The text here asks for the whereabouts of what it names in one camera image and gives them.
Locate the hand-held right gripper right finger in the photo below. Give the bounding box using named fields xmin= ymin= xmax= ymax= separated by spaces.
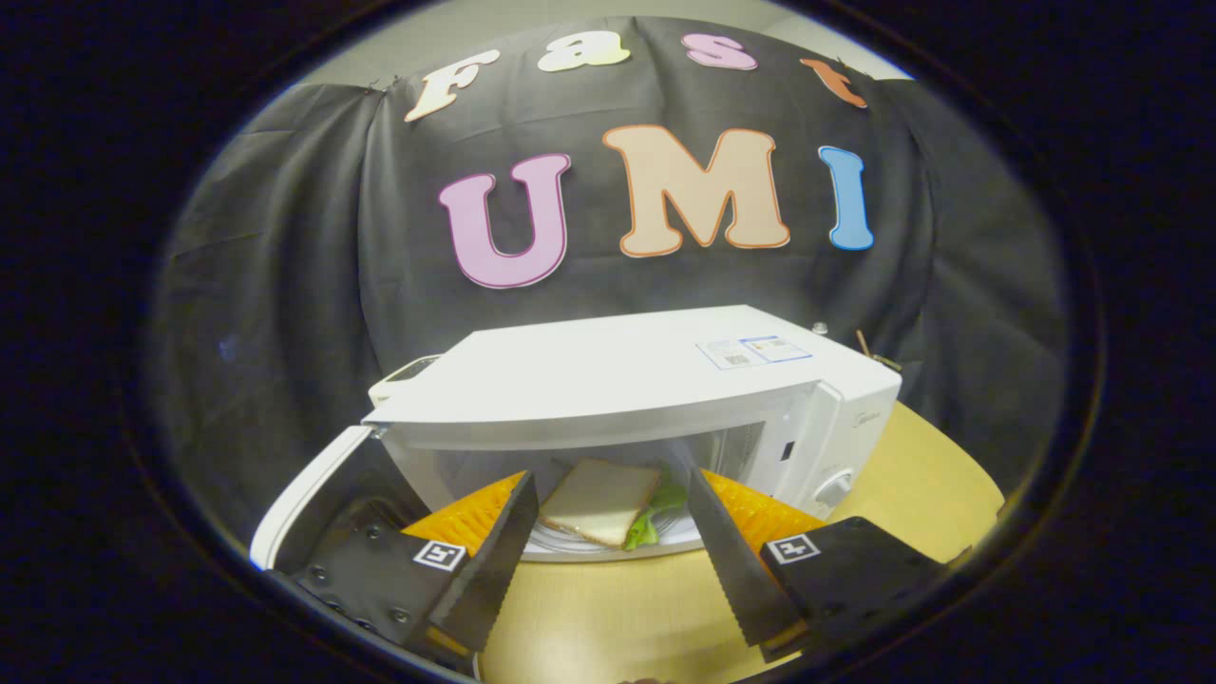
xmin=688 ymin=465 xmax=951 ymax=663

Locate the white microwave oven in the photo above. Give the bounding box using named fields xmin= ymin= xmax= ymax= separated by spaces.
xmin=249 ymin=304 xmax=903 ymax=571

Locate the black backdrop cloth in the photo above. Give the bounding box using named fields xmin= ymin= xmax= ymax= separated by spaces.
xmin=147 ymin=16 xmax=1070 ymax=533

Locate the bread and lettuce sandwich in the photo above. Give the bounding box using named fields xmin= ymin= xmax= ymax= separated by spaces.
xmin=538 ymin=458 xmax=689 ymax=552

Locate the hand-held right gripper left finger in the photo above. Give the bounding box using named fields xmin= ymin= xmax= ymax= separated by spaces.
xmin=285 ymin=470 xmax=540 ymax=666

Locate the white toaster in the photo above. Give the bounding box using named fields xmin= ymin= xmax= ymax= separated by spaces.
xmin=369 ymin=354 xmax=444 ymax=406

